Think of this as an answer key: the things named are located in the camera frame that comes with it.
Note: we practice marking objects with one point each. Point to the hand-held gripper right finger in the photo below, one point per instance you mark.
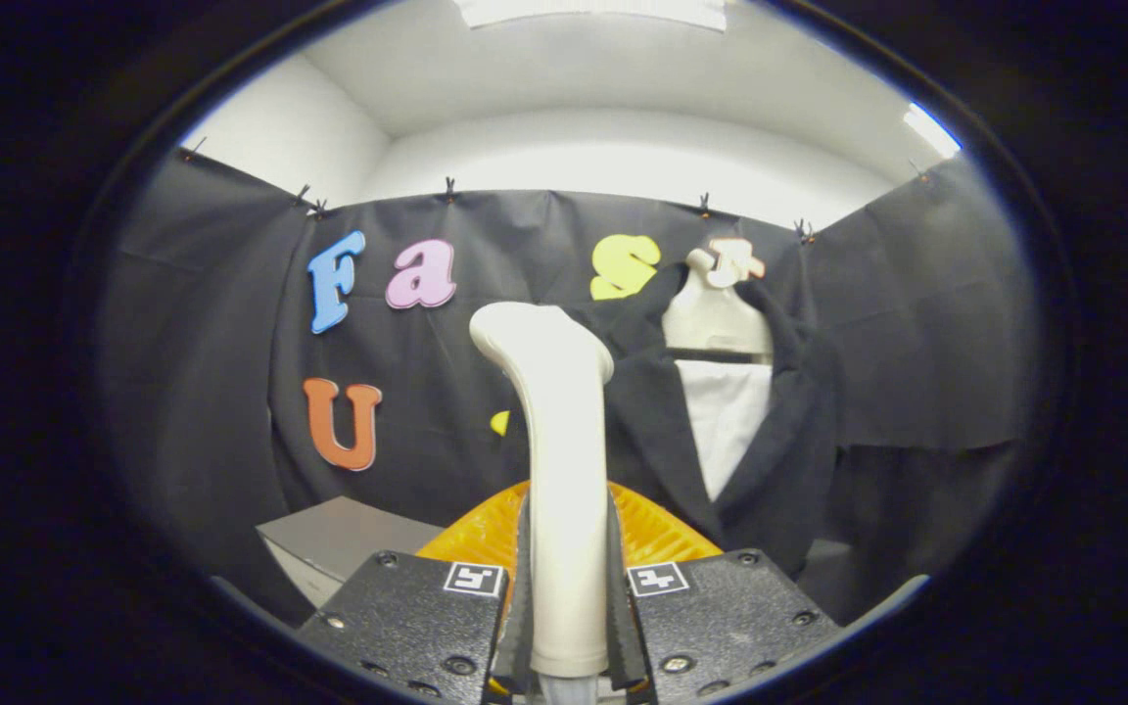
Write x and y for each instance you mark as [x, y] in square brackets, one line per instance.
[621, 627]

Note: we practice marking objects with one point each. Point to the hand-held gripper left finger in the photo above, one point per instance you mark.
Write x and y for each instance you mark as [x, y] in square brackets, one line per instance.
[519, 627]

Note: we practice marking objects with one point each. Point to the white garment steamer head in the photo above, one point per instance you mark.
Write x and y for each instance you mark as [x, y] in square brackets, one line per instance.
[564, 490]

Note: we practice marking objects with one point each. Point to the black blazer jacket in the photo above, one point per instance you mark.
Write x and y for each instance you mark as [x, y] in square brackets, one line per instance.
[652, 431]

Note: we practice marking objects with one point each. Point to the grey cabinet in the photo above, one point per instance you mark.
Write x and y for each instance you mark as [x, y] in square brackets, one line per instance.
[349, 539]

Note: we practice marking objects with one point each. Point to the white padded ironing board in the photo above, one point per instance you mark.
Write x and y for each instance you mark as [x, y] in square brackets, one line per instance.
[721, 421]

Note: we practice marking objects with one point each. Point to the white plastic hanger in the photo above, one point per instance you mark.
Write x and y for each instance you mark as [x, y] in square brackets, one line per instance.
[711, 323]

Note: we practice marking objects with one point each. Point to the black backdrop cloth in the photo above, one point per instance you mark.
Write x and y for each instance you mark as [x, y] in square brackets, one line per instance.
[211, 392]

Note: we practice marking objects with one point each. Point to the ceiling light panel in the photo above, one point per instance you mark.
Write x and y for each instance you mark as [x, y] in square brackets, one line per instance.
[584, 12]
[931, 129]

